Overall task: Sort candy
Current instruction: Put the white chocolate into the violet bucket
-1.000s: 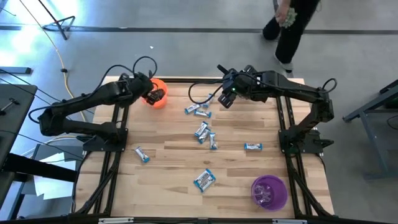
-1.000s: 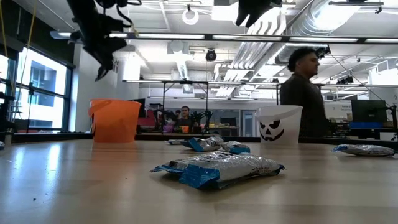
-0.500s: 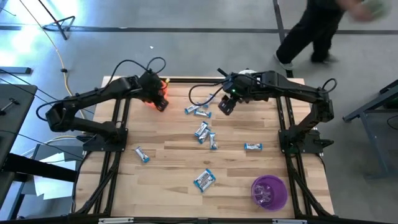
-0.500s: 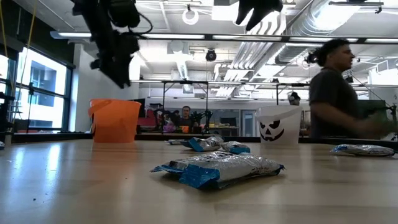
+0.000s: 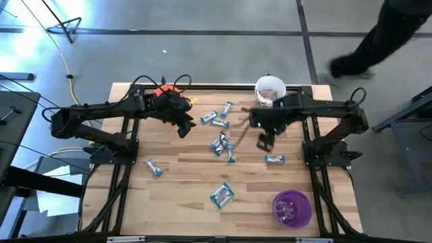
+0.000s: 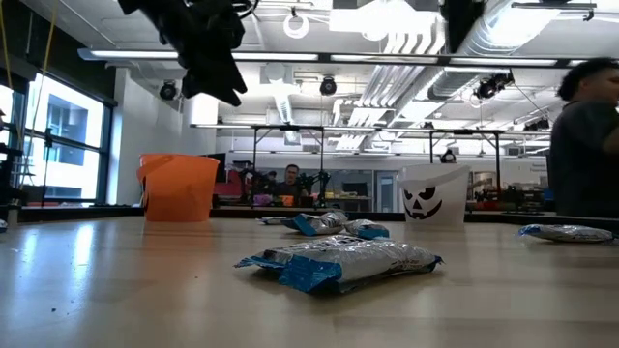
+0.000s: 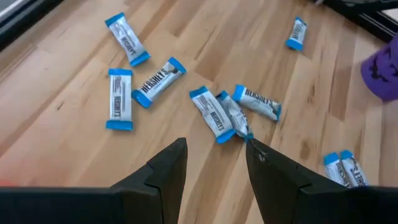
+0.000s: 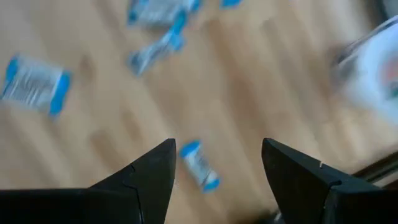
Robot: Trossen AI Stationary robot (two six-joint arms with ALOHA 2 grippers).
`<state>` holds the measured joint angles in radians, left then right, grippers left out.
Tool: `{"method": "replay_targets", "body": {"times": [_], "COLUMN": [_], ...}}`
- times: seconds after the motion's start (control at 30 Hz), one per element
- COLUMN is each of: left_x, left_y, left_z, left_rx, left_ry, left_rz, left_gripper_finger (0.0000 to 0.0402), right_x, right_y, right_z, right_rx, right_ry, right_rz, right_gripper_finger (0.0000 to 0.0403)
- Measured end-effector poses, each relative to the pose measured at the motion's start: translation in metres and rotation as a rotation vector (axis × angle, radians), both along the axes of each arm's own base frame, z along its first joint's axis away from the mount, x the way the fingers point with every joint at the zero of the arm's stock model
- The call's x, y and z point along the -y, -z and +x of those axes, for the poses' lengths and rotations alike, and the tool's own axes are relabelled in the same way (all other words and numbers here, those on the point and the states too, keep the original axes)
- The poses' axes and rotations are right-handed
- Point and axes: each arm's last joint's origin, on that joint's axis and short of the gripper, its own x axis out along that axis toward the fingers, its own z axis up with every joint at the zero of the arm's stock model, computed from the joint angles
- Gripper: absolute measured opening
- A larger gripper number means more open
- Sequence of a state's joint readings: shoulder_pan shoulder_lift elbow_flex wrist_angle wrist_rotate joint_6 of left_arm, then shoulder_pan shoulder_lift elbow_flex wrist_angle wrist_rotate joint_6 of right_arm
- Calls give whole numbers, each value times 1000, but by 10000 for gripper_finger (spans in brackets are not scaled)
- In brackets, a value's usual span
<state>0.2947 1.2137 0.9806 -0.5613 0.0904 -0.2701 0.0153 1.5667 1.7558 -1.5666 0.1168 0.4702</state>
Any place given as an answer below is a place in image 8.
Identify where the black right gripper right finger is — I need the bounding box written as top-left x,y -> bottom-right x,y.
261,138 -> 383,224

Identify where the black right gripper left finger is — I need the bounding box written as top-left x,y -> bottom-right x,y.
90,138 -> 177,224

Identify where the white jack-o-lantern bucket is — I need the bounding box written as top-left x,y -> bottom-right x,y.
331,15 -> 398,124

